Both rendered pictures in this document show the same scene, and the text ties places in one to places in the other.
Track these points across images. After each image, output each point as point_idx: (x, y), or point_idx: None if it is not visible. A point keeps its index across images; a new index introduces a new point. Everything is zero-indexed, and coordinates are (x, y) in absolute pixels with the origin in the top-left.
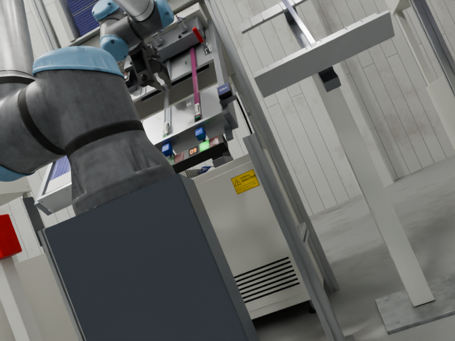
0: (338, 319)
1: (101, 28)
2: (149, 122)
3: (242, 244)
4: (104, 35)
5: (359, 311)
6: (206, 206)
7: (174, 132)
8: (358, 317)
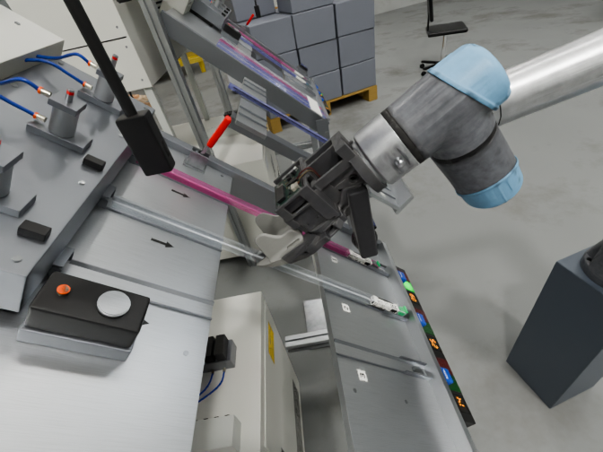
0: (323, 378)
1: (502, 134)
2: (345, 327)
3: (289, 413)
4: (515, 156)
5: (318, 361)
6: (275, 418)
7: (385, 299)
8: (329, 361)
